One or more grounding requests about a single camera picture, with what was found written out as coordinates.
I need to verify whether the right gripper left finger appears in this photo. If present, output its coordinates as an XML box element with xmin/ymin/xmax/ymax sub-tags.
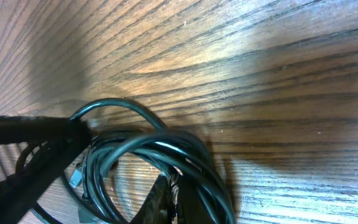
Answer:
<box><xmin>137</xmin><ymin>175</ymin><xmax>175</xmax><ymax>224</ymax></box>

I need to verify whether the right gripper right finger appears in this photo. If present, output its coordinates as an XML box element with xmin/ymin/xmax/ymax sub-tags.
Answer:
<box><xmin>177</xmin><ymin>175</ymin><xmax>219</xmax><ymax>224</ymax></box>

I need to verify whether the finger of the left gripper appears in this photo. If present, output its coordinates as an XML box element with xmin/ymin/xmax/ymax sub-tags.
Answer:
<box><xmin>0</xmin><ymin>116</ymin><xmax>91</xmax><ymax>145</ymax></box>
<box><xmin>0</xmin><ymin>139</ymin><xmax>89</xmax><ymax>223</ymax></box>

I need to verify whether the black cable bundle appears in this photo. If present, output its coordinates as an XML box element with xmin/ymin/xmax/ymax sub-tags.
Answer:
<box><xmin>60</xmin><ymin>98</ymin><xmax>236</xmax><ymax>223</ymax></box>

